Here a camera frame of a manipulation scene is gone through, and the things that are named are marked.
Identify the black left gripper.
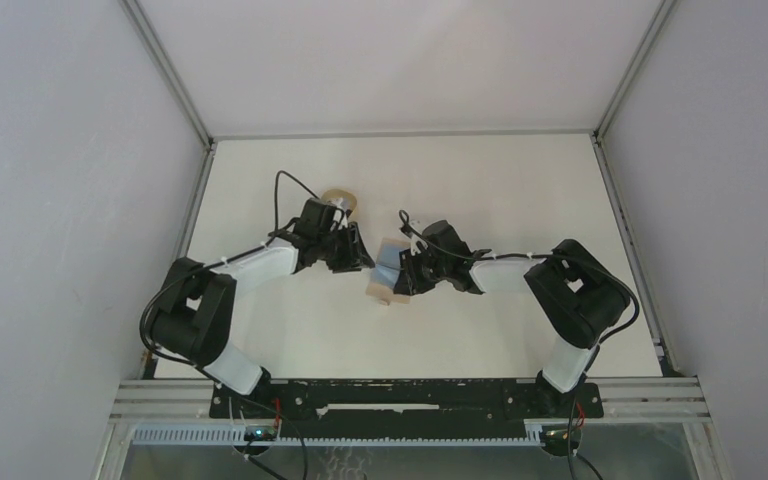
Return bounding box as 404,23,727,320
316,222,375,274

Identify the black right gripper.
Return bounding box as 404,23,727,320
394,245,450,297

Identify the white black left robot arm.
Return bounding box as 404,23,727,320
139,196,375,417

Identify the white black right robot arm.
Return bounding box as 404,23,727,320
394,211,641,416

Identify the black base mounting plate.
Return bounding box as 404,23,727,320
210,378,605,420

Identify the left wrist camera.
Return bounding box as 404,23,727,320
332,196,357,221

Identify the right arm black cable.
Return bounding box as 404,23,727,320
398,209,641,480

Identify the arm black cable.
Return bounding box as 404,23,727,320
138,170,319,372
398,209,641,480

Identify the aluminium frame rail back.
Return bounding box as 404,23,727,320
212,128,594,143

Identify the aluminium frame rail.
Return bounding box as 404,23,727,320
122,0,216,286
212,128,594,143
592,0,680,256

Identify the aluminium frame rail right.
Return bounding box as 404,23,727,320
592,0,680,256

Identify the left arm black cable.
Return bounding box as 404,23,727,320
138,170,319,372

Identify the white slotted cable duct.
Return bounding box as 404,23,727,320
132,424,544,447

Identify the aluminium frame rail left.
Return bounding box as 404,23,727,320
122,0,216,286

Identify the front aluminium rail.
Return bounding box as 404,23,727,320
110,377,711,423

